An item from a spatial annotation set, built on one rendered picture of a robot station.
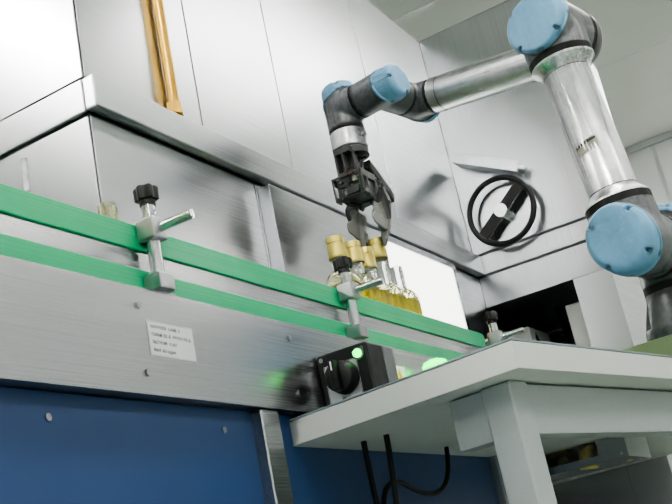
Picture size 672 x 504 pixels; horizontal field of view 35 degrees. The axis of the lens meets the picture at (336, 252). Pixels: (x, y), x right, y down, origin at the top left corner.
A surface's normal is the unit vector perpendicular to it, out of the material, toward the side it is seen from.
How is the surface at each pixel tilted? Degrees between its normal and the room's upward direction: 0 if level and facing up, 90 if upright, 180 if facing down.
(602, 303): 90
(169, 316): 90
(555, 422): 90
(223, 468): 90
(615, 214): 100
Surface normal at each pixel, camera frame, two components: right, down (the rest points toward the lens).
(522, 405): 0.73, -0.36
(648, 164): -0.51, -0.18
